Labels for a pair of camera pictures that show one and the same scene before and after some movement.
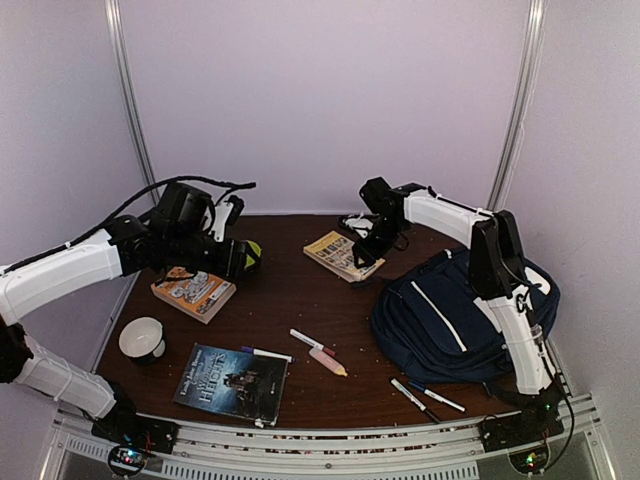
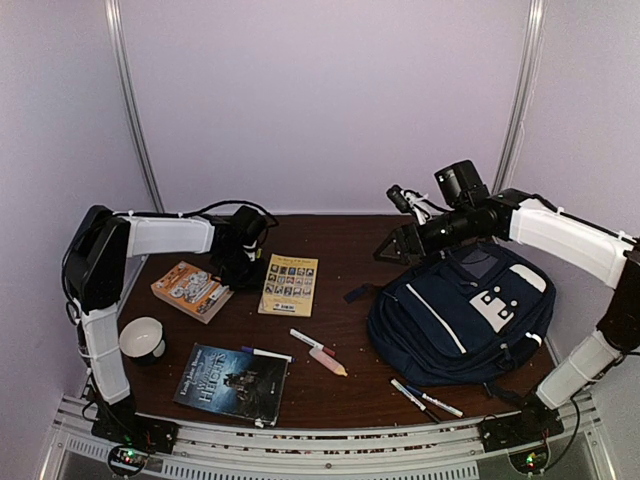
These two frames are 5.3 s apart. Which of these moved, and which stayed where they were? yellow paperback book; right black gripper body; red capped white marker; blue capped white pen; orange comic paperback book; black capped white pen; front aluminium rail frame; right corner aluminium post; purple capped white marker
Moved: yellow paperback book; blue capped white pen; right black gripper body
Stayed: front aluminium rail frame; black capped white pen; right corner aluminium post; purple capped white marker; red capped white marker; orange comic paperback book
